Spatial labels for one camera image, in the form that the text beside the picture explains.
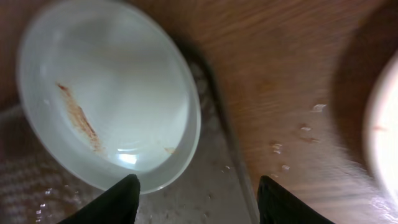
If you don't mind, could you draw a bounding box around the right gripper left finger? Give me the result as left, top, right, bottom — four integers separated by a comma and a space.
59, 174, 141, 224

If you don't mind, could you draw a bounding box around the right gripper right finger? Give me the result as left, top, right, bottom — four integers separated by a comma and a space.
257, 175, 333, 224

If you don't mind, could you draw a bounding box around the white plate top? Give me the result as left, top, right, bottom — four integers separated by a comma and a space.
17, 1, 201, 194

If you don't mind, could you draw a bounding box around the brown tray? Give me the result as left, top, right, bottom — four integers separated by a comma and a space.
1, 40, 258, 223

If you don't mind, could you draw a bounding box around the white plate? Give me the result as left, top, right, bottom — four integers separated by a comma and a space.
17, 1, 201, 194
362, 54, 397, 205

